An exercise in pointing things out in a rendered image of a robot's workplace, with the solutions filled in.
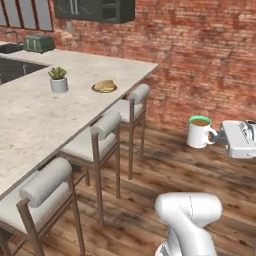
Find green succulent in white pot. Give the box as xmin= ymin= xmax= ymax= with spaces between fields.
xmin=47 ymin=66 xmax=70 ymax=94

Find grey cushioned wooden bar stool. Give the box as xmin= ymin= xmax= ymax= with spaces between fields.
xmin=109 ymin=82 xmax=151 ymax=181
xmin=59 ymin=109 xmax=123 ymax=226
xmin=0 ymin=156 xmax=87 ymax=256

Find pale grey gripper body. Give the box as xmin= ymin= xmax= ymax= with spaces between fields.
xmin=220 ymin=120 xmax=256 ymax=160

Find dark sink basin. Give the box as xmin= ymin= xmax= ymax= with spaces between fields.
xmin=0 ymin=42 xmax=25 ymax=55

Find dark green toaster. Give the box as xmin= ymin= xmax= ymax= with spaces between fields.
xmin=22 ymin=33 xmax=57 ymax=55

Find yellow sandwich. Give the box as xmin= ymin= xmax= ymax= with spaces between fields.
xmin=93 ymin=79 xmax=117 ymax=92

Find metal sink tap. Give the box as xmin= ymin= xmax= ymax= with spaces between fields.
xmin=3 ymin=30 xmax=22 ymax=46

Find dark base cupboards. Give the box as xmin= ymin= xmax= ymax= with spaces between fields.
xmin=0 ymin=56 xmax=49 ymax=85

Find white mug with green rim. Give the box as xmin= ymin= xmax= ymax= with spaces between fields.
xmin=186 ymin=115 xmax=219 ymax=150

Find window with dark red frame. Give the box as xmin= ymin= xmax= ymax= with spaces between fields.
xmin=0 ymin=0 xmax=55 ymax=33

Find dark wall cupboards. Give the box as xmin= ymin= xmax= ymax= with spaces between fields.
xmin=53 ymin=0 xmax=137 ymax=25

